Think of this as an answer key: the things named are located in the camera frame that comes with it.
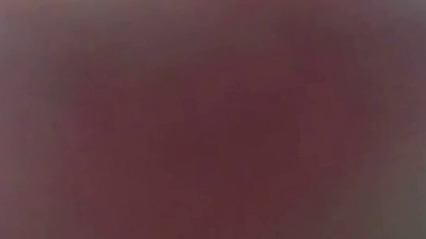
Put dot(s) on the pink round plate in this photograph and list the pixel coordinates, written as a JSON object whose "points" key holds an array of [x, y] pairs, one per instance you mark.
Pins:
{"points": [[199, 139]]}

